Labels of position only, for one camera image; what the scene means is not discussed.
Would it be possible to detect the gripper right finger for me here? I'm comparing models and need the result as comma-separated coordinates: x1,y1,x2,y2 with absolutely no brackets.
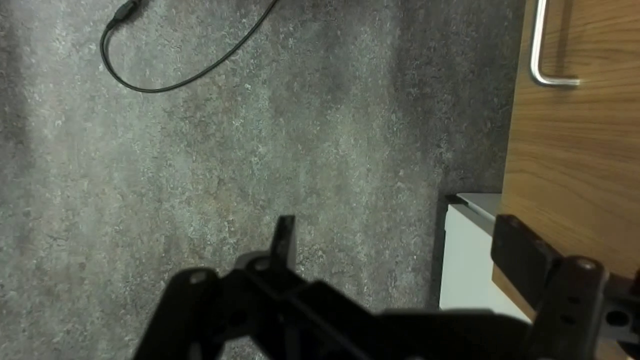
490,214,640,360

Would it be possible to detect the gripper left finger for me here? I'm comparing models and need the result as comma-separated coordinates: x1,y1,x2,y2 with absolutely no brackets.
131,215,381,360

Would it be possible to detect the wooden drawer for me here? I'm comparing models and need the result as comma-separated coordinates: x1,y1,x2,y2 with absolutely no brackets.
439,0,640,360

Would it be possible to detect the silver drawer handle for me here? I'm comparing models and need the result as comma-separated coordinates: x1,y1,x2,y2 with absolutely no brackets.
529,0,582,88

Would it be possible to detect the black cable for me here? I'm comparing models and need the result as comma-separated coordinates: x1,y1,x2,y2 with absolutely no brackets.
100,0,279,94

